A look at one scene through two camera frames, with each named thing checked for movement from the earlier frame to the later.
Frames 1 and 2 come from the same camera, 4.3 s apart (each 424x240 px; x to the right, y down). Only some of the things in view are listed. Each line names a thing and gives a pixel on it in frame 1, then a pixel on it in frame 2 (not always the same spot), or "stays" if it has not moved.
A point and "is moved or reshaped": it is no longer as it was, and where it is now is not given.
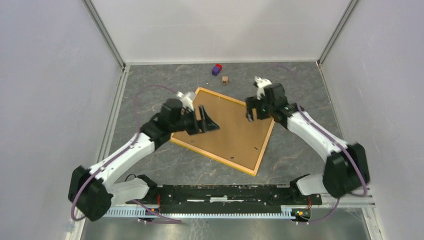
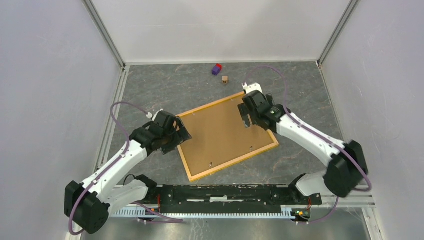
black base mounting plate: x=226 y=199 stays
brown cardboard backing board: x=237 y=140 is moved or reshaped
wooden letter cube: x=225 y=80 stays
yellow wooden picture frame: x=214 y=155 -> x=205 y=173
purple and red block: x=217 y=69 stays
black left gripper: x=207 y=124 -> x=180 y=136
